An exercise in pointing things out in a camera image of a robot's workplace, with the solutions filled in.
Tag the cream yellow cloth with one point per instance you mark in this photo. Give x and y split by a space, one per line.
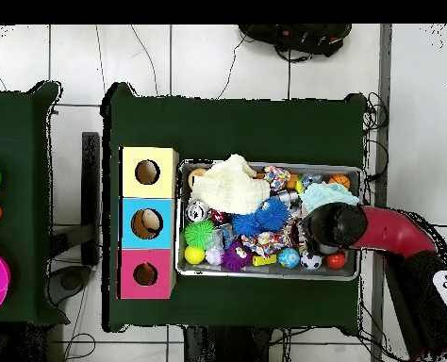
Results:
227 184

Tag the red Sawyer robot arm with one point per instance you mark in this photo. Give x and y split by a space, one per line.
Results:
393 230

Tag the red orange ball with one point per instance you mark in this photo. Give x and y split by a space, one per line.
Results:
336 260

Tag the colourful knotted cloth toy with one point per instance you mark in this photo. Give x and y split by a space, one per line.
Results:
265 241

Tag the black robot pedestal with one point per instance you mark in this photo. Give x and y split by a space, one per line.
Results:
223 347

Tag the blue spiky toy with eyes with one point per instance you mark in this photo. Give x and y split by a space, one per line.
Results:
271 214

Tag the black stand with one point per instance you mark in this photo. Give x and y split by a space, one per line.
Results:
90 188

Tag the black backpack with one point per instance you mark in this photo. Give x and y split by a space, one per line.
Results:
302 37

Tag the yellow ball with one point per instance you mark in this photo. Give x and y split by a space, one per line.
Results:
194 255

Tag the green spiky ball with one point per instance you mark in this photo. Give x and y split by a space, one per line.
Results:
199 233

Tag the dark green tablecloth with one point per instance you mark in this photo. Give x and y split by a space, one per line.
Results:
140 120
19 151

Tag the shallow mesh bin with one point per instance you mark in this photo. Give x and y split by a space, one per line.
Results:
246 273

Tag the mint green cloth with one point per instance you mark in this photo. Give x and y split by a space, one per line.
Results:
325 194

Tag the blue globe print ball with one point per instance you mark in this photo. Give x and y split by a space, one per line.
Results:
288 257

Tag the wooden box with three holes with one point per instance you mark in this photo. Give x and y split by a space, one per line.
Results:
163 256

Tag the small soccer ball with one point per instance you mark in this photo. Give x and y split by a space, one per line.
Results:
311 260

